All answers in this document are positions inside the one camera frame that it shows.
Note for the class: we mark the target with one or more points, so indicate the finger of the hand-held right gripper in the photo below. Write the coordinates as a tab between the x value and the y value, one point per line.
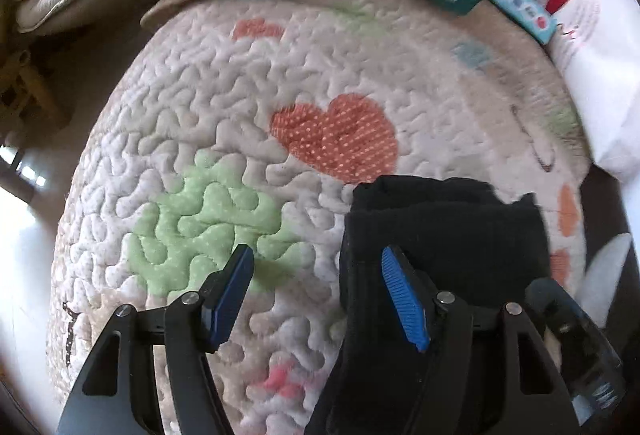
580	345

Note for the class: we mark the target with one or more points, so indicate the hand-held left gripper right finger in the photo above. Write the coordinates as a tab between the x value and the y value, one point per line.
405	300

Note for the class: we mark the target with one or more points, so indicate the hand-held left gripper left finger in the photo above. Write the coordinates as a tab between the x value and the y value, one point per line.
230	305

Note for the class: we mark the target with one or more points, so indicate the black pants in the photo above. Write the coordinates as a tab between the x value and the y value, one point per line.
425	225

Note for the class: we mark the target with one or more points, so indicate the quilted patchwork blanket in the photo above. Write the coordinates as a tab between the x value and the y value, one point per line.
200	115

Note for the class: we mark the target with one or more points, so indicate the white printed paper bag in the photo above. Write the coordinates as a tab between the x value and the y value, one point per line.
600	65

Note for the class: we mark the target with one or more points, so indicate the wooden chair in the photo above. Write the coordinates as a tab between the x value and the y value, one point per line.
40	95

